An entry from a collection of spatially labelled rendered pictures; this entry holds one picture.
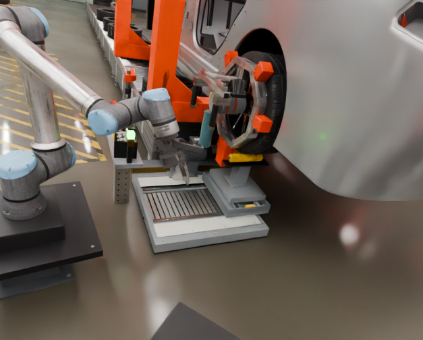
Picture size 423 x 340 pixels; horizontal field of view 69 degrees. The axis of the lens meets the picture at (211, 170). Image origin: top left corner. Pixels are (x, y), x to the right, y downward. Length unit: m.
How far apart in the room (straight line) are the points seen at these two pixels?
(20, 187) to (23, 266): 0.33
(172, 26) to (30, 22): 1.00
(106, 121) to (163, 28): 1.25
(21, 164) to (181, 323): 0.93
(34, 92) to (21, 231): 0.60
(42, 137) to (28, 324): 0.85
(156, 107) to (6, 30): 0.58
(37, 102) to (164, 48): 1.00
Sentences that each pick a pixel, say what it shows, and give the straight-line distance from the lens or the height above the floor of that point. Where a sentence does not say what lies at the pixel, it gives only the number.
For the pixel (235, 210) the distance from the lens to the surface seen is 2.19.
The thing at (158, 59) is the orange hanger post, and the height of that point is 0.97.
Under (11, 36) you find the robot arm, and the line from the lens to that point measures 1.33.
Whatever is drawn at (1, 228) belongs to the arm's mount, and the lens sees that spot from 1.63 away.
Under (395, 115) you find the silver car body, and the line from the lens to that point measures 1.35.
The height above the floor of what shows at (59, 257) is 0.30.
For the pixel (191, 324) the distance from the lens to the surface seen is 1.32.
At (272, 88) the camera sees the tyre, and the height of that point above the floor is 1.04.
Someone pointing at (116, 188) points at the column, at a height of 0.13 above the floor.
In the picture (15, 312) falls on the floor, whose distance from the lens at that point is 1.81.
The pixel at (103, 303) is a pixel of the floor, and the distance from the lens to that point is 1.77.
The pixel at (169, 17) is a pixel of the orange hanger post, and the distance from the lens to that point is 2.20.
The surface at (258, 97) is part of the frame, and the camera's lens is 1.79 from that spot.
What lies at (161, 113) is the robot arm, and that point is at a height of 1.04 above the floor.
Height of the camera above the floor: 1.44
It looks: 30 degrees down
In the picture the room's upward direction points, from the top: 13 degrees clockwise
